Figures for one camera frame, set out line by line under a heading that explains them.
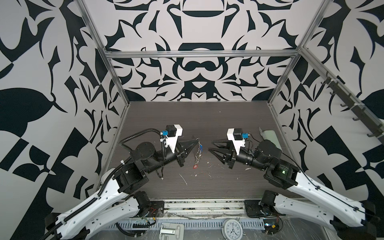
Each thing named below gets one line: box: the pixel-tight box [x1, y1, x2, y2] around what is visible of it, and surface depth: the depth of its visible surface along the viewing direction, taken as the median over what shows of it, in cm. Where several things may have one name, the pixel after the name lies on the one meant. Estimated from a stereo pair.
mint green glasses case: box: [262, 130, 283, 152], surface depth 99 cm
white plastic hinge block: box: [159, 222, 185, 240], surface depth 69 cm
